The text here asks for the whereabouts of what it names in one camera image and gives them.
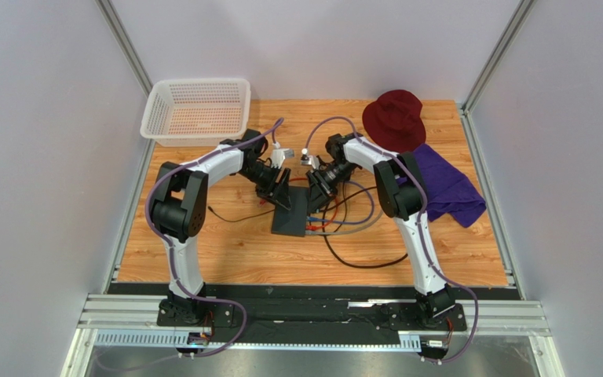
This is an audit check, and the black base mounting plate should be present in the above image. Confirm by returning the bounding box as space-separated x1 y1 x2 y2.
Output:
156 284 470 346

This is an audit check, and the black mains power cord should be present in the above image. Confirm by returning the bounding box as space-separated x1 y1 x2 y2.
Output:
322 209 410 269

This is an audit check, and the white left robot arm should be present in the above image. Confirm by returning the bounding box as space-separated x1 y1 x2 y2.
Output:
144 129 294 320

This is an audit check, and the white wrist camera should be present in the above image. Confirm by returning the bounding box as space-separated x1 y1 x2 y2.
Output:
300 148 321 170
270 148 294 169

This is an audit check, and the dark red bucket hat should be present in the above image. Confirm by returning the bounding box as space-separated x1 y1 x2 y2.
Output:
362 90 426 153

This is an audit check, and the purple cloth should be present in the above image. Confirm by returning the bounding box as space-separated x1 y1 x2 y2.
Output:
413 144 486 228

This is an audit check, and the black power cable with plug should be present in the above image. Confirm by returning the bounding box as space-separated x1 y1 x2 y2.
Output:
207 205 277 224

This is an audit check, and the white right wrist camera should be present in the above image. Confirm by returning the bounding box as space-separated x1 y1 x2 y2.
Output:
300 148 321 170

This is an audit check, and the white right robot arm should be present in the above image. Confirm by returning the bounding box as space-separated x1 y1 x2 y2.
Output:
305 134 455 327

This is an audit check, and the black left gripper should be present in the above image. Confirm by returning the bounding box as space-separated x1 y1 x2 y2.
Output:
239 163 291 210

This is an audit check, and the black ethernet cable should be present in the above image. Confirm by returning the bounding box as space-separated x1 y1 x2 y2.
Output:
314 185 378 236

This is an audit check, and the grey ethernet cable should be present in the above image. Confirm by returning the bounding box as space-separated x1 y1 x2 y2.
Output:
305 211 385 237

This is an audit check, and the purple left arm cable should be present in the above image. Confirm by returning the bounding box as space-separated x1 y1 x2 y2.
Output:
144 117 286 360

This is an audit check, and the blue ethernet cable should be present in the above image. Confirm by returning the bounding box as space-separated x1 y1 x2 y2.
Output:
306 180 375 227

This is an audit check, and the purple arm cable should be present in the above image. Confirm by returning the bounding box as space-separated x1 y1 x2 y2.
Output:
144 117 286 360
304 115 479 364

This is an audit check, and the black network switch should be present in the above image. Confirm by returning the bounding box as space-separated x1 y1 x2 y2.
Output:
271 187 309 237

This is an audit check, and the aluminium frame rail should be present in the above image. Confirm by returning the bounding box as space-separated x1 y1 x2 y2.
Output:
62 295 564 376

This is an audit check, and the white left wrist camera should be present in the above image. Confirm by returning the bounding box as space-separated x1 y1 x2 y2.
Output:
270 148 294 169

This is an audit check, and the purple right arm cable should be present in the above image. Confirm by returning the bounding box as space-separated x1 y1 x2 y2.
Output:
304 115 479 364

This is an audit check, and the red ethernet cable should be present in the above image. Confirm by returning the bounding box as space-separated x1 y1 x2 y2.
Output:
258 178 342 232

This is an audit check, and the white plastic basket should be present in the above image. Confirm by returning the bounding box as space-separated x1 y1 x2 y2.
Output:
140 78 251 147

